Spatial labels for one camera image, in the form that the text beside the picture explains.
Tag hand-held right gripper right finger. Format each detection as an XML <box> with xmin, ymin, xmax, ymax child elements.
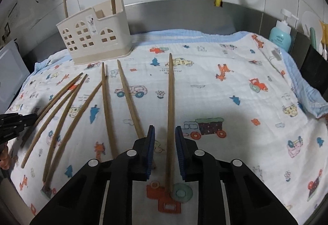
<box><xmin>175</xmin><ymin>125</ymin><xmax>299</xmax><ymax>225</ymax></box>

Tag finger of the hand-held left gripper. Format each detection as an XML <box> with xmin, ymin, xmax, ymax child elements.
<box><xmin>0</xmin><ymin>128</ymin><xmax>19</xmax><ymax>143</ymax></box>
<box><xmin>0</xmin><ymin>113</ymin><xmax>38</xmax><ymax>129</ymax></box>

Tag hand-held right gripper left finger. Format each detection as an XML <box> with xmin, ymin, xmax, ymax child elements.
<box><xmin>29</xmin><ymin>124</ymin><xmax>156</xmax><ymax>225</ymax></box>

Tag beige plastic utensil holder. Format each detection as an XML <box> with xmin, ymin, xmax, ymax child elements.
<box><xmin>56</xmin><ymin>0</ymin><xmax>134</xmax><ymax>65</ymax></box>

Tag person's left hand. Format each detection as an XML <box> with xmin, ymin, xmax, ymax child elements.
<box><xmin>0</xmin><ymin>144</ymin><xmax>11</xmax><ymax>170</ymax></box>

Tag grey plastic container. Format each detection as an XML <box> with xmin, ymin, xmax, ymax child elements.
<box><xmin>0</xmin><ymin>39</ymin><xmax>30</xmax><ymax>107</ymax></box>

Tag white cartoon printed blanket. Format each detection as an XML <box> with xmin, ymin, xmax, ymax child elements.
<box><xmin>10</xmin><ymin>30</ymin><xmax>328</xmax><ymax>225</ymax></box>

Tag teal pump soap bottle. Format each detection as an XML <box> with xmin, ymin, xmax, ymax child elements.
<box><xmin>269</xmin><ymin>9</ymin><xmax>299</xmax><ymax>53</ymax></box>

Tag black storage rack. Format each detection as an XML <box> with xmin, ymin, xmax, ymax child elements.
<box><xmin>298</xmin><ymin>44</ymin><xmax>328</xmax><ymax>103</ymax></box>

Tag white round plate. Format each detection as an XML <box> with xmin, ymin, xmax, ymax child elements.
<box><xmin>301</xmin><ymin>11</ymin><xmax>325</xmax><ymax>44</ymax></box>

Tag yellow utensil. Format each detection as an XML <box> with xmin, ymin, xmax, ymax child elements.
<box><xmin>319</xmin><ymin>20</ymin><xmax>328</xmax><ymax>47</ymax></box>

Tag green utensil handle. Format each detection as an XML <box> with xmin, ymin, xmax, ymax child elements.
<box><xmin>309</xmin><ymin>27</ymin><xmax>317</xmax><ymax>49</ymax></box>

